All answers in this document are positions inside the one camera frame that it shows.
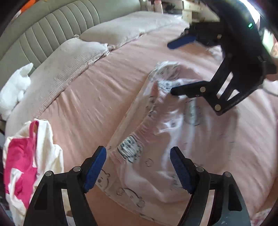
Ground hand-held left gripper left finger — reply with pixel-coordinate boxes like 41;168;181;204
23;146;107;226

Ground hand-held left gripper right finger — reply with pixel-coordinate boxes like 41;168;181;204
170;147;248;226

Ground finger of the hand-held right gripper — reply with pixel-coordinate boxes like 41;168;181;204
167;22;224;49
170;53;265;115

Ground pink printed pajama pants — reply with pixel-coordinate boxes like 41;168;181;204
96;61;239;218

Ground white dressing table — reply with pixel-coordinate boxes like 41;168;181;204
182;0;220;22

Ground cream garment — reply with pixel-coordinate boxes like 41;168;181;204
2;119;64;224

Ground beige checked pillow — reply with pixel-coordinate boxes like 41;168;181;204
28;35;109;113
79;11;189;47

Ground magenta garment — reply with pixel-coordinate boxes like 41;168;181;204
4;121;39;209

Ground white plush toy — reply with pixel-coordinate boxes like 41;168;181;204
0;63;34;121

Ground grey padded headboard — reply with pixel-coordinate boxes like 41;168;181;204
0;0;141;76

